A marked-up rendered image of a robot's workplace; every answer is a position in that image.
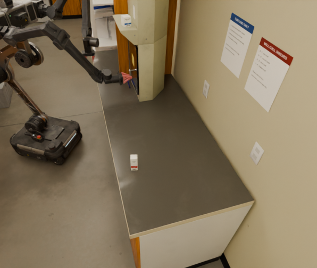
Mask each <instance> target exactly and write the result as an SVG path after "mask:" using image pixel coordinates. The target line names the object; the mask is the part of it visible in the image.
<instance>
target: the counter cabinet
mask: <svg viewBox="0 0 317 268"><path fill-rule="evenodd" d="M251 206H252V205H249V206H245V207H242V208H238V209H235V210H232V211H228V212H224V213H221V214H217V215H214V216H210V217H206V218H203V219H200V220H196V221H192V222H189V223H185V224H182V225H178V226H175V227H171V228H168V229H164V230H161V231H157V232H153V233H150V234H146V235H143V236H140V237H136V238H132V239H130V242H131V248H132V252H133V256H134V260H135V266H136V268H196V267H199V266H202V265H205V264H208V263H212V262H215V261H218V260H219V258H220V257H221V255H222V253H223V252H224V250H225V248H226V247H227V245H228V243H229V242H230V240H231V239H232V237H233V236H234V234H235V232H236V231H237V229H238V228H239V226H240V224H241V223H242V221H243V219H244V218H245V216H246V214H247V213H248V211H249V209H250V208H251Z"/></svg>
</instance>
